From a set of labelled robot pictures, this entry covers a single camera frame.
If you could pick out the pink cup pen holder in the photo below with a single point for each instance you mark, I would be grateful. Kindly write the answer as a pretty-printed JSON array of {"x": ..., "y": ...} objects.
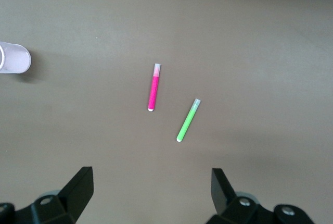
[{"x": 17, "y": 58}]

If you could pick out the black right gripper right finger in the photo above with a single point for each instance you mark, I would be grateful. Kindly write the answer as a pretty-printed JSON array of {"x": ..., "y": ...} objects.
[{"x": 234, "y": 211}]

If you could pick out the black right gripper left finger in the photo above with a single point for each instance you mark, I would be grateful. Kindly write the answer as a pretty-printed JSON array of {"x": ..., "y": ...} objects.
[{"x": 65, "y": 208}]

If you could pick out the green highlighter pen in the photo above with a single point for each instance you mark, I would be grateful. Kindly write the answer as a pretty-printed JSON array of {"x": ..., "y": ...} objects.
[{"x": 187, "y": 122}]

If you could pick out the pink highlighter pen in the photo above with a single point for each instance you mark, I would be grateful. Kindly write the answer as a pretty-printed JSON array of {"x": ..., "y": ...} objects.
[{"x": 154, "y": 92}]

